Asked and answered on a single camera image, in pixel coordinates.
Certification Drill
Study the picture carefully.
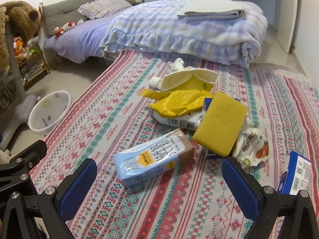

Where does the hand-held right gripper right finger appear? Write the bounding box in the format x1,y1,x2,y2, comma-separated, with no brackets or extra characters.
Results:
221,157,319,239

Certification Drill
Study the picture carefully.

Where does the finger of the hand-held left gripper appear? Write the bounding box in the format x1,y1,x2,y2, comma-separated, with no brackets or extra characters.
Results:
0,139,48,197

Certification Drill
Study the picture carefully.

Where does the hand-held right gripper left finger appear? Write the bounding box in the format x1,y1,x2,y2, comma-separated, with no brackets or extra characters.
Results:
0,158,97,239

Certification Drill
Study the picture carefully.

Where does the white dotted wastebasket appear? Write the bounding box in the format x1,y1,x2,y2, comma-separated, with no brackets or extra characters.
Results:
28,91,71,133

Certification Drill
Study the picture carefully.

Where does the white snack wrapper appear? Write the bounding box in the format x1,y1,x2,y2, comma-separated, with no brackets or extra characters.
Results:
233,124,270,167

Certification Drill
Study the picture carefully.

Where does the blue white cardboard box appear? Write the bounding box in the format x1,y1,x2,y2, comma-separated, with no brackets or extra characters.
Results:
277,151,312,196

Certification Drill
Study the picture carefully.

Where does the yellow sponge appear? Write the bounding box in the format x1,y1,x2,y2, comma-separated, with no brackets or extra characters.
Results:
193,91,249,156

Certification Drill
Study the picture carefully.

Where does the light blue milk carton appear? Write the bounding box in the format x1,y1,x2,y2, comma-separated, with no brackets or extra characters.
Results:
114,128,195,188

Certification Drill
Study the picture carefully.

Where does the white plastic pouch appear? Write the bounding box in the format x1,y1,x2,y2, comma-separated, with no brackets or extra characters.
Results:
153,110,203,131

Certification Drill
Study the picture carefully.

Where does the yellow plastic bag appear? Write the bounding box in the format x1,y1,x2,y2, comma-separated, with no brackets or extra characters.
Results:
140,88,215,119

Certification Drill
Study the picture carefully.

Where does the crushed yellow paper cup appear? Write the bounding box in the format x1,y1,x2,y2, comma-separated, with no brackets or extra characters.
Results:
161,68,220,92

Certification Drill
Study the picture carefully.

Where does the small white tissue ball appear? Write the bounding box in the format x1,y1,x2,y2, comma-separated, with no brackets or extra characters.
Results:
149,77,163,89

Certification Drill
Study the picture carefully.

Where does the grey floor stand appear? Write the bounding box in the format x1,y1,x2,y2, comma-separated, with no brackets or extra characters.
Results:
0,22,38,152

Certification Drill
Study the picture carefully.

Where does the wooden toy shelf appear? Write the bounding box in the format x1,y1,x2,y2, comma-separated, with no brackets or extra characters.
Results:
10,50,51,85

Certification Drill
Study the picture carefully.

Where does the red teal patterned mat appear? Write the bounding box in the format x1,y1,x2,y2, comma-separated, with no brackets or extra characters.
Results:
29,48,319,239

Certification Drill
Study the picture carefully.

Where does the pile of plush toys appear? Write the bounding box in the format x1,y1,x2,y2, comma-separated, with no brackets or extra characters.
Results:
12,36,40,60

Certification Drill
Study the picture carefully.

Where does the purple bed sheet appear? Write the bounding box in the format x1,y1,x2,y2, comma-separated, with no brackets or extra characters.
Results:
46,12,125,64

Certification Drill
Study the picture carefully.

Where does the white cat plush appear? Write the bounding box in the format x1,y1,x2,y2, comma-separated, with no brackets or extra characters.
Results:
62,21,76,32

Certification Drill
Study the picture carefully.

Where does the brown teddy bear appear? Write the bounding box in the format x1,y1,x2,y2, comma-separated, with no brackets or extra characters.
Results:
0,1,41,70

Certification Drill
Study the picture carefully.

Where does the crumpled white tissue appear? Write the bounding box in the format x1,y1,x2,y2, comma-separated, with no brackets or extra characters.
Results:
167,58,195,72

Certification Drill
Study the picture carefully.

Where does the grey headboard cushion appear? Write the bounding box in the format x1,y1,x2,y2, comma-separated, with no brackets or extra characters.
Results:
41,0,136,35

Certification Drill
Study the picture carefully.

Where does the plaid pillow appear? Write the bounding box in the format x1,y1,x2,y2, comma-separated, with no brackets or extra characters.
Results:
78,0,134,20

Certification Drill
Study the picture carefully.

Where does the plaid ruffled blanket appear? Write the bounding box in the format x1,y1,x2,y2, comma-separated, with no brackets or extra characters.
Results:
100,0,268,68

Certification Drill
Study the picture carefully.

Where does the white door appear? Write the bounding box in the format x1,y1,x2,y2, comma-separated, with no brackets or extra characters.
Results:
277,0,299,54

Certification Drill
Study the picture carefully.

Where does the folded grey white sheet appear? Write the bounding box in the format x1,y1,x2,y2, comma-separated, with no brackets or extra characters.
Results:
177,0,246,22

